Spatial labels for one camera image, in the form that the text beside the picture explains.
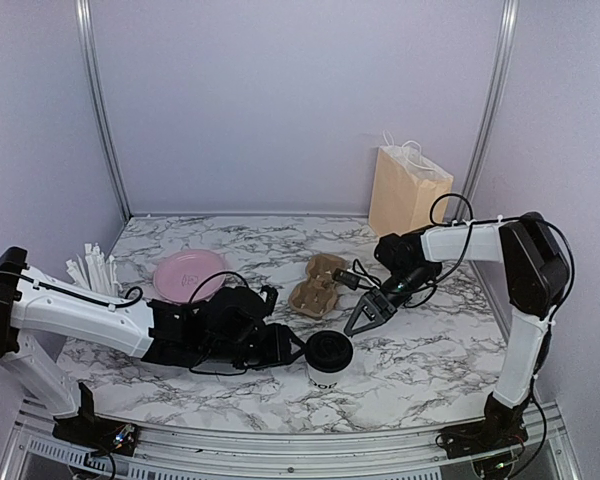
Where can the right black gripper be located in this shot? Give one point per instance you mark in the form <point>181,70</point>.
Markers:
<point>378,304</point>

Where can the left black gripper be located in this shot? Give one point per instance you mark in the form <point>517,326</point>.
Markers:
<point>279,351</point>

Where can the brown cardboard cup carrier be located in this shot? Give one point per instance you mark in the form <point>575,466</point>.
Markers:
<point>317,295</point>

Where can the brown paper bag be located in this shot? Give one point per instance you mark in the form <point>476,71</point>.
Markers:
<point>406,184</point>

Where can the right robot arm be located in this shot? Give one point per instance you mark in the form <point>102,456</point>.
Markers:
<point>539,271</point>

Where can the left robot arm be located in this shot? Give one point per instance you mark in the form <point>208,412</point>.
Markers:
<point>225,335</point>

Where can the pink plate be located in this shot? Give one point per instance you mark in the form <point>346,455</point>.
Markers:
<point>178,276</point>

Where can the black cup with straws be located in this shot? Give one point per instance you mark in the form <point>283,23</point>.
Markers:
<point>94,271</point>

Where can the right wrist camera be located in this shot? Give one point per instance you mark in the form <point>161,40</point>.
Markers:
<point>352,280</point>

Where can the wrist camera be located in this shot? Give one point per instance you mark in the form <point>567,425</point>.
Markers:
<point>352,280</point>
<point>269,295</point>

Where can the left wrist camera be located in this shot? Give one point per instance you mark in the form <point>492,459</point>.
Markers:
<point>269,295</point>

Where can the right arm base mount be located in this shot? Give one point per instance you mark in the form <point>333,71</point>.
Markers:
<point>473,439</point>

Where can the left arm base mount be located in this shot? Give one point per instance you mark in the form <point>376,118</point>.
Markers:
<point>101,434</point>

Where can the right aluminium frame post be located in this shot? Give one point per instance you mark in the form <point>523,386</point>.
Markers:
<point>495,91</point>

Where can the aluminium frame post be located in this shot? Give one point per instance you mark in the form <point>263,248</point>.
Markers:
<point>90,58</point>
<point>495,91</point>

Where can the left aluminium frame post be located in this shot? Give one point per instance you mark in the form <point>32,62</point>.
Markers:
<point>90,58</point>

